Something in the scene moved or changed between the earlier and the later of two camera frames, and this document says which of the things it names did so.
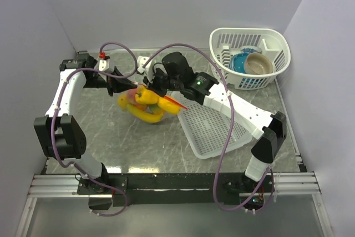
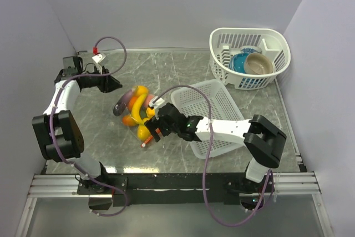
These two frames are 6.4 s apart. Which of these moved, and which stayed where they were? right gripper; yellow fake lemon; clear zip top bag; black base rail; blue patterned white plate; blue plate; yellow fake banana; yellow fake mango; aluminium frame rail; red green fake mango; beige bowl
Moved: clear zip top bag; yellow fake lemon; yellow fake mango; right gripper; yellow fake banana; red green fake mango
Stayed: beige bowl; blue plate; blue patterned white plate; aluminium frame rail; black base rail
